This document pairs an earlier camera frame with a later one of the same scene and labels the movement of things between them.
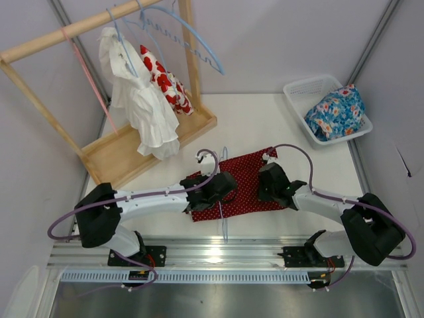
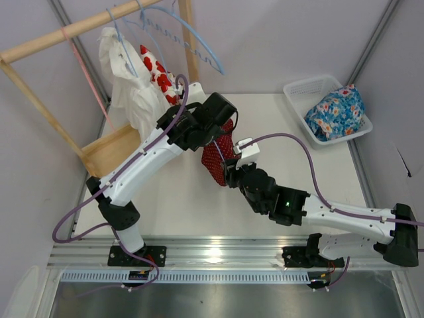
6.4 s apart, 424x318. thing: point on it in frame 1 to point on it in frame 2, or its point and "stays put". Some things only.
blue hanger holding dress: x=123 y=45 stays put
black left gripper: x=226 y=183 to x=215 y=133
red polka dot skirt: x=245 y=200 to x=220 y=151
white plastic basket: x=307 y=93 stays put
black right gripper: x=269 y=177 to x=230 y=170
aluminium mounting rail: x=212 y=253 stays put
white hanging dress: x=144 y=108 stays put
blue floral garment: x=338 y=114 stays put
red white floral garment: x=168 y=83 stays put
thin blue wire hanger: x=225 y=233 to x=217 y=147
